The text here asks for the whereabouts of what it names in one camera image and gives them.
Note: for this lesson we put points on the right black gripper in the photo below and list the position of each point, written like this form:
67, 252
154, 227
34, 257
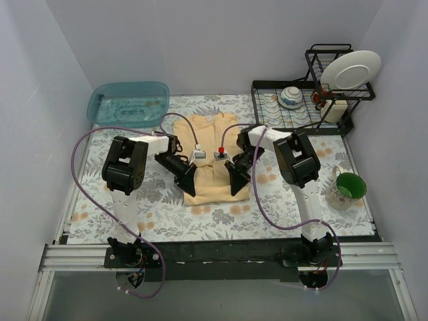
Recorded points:
236, 171

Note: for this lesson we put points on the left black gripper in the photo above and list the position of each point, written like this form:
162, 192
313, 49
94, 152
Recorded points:
186, 174

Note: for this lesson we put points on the pale yellow t shirt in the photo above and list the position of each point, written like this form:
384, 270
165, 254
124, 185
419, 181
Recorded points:
211, 179

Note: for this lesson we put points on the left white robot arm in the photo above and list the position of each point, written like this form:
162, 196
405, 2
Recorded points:
124, 171

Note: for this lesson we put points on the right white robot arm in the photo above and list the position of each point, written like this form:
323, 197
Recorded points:
299, 167

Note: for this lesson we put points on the floral table mat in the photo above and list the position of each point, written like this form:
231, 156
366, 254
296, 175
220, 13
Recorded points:
162, 215

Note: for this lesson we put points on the black base bar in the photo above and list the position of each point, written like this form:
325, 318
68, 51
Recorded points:
248, 259

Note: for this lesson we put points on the blue patterned white bowl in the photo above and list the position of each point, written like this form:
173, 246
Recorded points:
291, 98

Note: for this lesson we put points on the teal plastic basin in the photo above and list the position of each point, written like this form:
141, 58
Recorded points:
129, 104

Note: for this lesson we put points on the red mug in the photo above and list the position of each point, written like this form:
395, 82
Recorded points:
319, 96

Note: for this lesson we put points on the green cup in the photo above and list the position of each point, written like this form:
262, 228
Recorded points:
345, 190

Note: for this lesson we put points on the cream ceramic cup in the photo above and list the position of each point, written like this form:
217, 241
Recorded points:
333, 112

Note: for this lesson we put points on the white ceramic plate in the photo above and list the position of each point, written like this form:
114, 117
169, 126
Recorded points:
351, 71

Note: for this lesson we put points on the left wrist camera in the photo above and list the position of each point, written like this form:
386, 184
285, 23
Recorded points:
197, 154

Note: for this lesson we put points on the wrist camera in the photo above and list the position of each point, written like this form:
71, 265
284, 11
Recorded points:
197, 154
221, 154

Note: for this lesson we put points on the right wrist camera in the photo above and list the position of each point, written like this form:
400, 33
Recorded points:
221, 154

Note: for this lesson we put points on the black wire dish rack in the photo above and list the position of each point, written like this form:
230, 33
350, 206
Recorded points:
268, 111

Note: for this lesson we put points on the aluminium frame rail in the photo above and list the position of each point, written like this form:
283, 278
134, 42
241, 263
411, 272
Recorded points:
353, 254

